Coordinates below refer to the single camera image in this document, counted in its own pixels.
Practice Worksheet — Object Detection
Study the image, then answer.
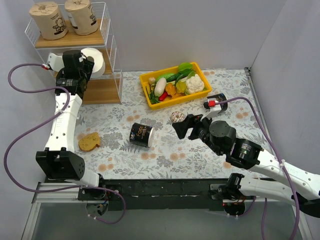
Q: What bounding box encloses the white toilet paper roll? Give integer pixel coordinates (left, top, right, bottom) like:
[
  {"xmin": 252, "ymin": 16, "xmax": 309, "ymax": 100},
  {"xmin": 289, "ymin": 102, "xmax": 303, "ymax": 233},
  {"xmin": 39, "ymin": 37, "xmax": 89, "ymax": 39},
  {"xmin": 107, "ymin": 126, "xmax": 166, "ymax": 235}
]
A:
[
  {"xmin": 50, "ymin": 52, "xmax": 63, "ymax": 58},
  {"xmin": 80, "ymin": 47, "xmax": 106, "ymax": 79}
]

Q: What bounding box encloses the black roll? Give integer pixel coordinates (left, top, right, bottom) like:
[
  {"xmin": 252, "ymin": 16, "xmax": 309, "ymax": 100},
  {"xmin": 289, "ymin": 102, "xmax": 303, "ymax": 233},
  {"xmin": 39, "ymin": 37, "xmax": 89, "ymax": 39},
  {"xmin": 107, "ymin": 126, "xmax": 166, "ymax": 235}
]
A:
[
  {"xmin": 207, "ymin": 93, "xmax": 228, "ymax": 114},
  {"xmin": 129, "ymin": 122, "xmax": 154, "ymax": 148}
]

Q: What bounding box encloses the brown paper roll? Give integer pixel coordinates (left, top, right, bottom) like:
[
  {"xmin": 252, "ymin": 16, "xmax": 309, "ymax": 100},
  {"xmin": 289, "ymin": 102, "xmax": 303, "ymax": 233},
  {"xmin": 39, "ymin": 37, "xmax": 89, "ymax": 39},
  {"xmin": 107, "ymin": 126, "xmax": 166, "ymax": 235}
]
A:
[
  {"xmin": 29, "ymin": 1, "xmax": 68, "ymax": 41},
  {"xmin": 64, "ymin": 0, "xmax": 99, "ymax": 36}
]

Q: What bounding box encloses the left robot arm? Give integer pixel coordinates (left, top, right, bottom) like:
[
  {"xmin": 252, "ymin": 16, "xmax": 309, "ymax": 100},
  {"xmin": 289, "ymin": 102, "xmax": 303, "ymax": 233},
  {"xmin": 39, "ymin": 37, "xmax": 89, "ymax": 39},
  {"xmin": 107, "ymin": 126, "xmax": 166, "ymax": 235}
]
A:
[{"xmin": 35, "ymin": 47, "xmax": 107, "ymax": 200}]

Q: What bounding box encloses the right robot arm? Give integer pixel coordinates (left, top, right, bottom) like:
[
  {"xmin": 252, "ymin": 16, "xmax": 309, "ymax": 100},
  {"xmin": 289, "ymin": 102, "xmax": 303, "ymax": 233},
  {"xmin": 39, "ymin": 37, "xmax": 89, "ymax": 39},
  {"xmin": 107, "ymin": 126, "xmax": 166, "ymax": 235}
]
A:
[{"xmin": 172, "ymin": 114, "xmax": 320, "ymax": 218}]

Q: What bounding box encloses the red chili pepper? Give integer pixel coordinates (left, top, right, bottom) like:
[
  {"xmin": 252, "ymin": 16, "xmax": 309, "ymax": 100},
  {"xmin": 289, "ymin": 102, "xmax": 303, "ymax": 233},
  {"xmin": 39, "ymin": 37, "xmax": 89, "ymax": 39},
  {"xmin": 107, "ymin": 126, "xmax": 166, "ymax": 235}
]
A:
[{"xmin": 158, "ymin": 91, "xmax": 168, "ymax": 102}]

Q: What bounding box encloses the green herb sprig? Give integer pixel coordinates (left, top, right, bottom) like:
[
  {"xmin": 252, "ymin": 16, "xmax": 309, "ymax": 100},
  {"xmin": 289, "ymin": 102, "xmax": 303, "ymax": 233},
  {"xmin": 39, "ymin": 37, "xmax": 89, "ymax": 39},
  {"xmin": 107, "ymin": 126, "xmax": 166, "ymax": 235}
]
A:
[{"xmin": 145, "ymin": 84, "xmax": 162, "ymax": 105}]

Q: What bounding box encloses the orange yellow pepper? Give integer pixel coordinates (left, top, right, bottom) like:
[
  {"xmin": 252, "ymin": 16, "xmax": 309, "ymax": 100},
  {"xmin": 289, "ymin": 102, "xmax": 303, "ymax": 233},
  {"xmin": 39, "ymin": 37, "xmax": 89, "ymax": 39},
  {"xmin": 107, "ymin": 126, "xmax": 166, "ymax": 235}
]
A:
[{"xmin": 165, "ymin": 83, "xmax": 177, "ymax": 97}]

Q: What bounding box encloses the white cauliflower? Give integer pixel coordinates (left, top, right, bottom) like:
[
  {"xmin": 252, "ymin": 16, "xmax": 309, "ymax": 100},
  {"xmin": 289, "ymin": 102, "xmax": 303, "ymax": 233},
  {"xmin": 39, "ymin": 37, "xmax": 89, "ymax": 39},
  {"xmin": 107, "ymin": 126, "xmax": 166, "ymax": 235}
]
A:
[{"xmin": 185, "ymin": 74, "xmax": 205, "ymax": 95}]

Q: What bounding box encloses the white radish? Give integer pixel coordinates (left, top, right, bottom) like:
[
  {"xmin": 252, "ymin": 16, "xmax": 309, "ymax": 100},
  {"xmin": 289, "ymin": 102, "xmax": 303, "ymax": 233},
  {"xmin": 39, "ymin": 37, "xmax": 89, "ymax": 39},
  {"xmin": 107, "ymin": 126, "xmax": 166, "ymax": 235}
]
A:
[{"xmin": 154, "ymin": 77, "xmax": 167, "ymax": 97}]

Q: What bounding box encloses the green cucumber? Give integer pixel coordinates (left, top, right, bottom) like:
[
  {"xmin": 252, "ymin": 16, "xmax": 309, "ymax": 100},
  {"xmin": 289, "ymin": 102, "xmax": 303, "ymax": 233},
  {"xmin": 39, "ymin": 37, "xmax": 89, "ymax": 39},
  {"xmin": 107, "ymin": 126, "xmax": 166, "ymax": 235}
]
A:
[{"xmin": 165, "ymin": 72, "xmax": 181, "ymax": 82}]

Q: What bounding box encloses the floral table mat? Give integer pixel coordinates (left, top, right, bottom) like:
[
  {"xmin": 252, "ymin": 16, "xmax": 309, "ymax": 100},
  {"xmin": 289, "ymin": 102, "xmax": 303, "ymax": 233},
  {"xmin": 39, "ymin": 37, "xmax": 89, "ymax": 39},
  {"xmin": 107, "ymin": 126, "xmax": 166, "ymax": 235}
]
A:
[{"xmin": 48, "ymin": 69, "xmax": 272, "ymax": 180}]

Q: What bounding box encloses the small mushroom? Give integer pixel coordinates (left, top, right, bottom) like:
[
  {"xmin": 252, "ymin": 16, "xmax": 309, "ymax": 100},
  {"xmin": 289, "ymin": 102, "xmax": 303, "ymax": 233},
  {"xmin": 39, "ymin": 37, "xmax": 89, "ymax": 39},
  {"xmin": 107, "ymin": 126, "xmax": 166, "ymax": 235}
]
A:
[{"xmin": 148, "ymin": 77, "xmax": 156, "ymax": 85}]

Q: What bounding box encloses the yellow plastic bin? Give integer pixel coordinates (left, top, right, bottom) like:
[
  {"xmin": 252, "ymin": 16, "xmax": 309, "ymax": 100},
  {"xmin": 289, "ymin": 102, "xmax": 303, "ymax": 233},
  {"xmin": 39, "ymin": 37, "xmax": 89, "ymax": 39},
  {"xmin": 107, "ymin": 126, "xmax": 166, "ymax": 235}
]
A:
[{"xmin": 139, "ymin": 62, "xmax": 212, "ymax": 110}]

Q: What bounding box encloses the green leafy vegetable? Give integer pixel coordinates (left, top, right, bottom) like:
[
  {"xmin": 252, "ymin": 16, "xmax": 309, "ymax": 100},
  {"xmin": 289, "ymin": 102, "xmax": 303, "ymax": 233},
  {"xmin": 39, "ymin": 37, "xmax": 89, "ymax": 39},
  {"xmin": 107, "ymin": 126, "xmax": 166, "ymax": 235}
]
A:
[{"xmin": 178, "ymin": 62, "xmax": 193, "ymax": 73}]

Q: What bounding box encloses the toast bread slice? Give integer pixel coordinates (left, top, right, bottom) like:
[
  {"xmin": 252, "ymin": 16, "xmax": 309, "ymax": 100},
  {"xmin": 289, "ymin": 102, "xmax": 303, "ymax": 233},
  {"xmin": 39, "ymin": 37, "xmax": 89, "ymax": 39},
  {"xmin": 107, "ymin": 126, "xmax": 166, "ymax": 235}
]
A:
[{"xmin": 78, "ymin": 132, "xmax": 101, "ymax": 152}]

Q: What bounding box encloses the white wire wooden shelf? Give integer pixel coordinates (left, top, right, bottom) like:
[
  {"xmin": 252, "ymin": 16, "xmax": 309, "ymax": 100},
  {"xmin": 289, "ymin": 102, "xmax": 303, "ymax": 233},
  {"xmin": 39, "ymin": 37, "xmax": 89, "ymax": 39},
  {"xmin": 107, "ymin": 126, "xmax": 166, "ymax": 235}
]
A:
[{"xmin": 24, "ymin": 2, "xmax": 123, "ymax": 105}]

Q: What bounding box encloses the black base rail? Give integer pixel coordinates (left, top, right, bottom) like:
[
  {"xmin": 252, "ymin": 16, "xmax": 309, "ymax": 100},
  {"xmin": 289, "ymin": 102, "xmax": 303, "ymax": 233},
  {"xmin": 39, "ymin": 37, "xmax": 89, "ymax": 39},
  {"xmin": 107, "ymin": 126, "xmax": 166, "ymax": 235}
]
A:
[{"xmin": 32, "ymin": 177, "xmax": 278, "ymax": 218}]

